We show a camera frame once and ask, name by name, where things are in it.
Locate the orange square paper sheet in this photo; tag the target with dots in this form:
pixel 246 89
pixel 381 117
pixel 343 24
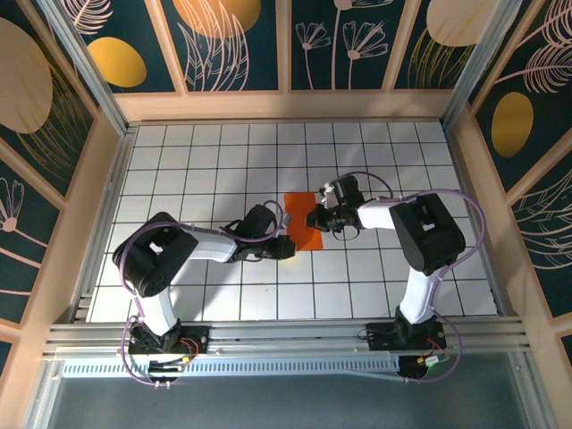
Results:
pixel 300 203

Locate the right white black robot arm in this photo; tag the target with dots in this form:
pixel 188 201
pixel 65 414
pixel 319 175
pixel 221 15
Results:
pixel 429 237

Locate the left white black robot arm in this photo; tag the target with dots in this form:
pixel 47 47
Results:
pixel 152 254

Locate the long aluminium frame rail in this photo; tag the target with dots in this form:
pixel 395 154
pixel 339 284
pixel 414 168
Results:
pixel 290 330

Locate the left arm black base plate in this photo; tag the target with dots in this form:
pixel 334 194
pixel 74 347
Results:
pixel 196 340

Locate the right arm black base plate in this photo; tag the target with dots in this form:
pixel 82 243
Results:
pixel 380 339

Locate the aluminium side rail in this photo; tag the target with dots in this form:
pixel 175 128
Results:
pixel 109 214
pixel 460 170

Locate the aluminium corner post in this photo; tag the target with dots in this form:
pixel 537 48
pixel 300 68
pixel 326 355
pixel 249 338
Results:
pixel 85 71
pixel 473 67

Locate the short aluminium frame post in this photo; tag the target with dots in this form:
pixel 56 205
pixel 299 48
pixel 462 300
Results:
pixel 42 397
pixel 529 397

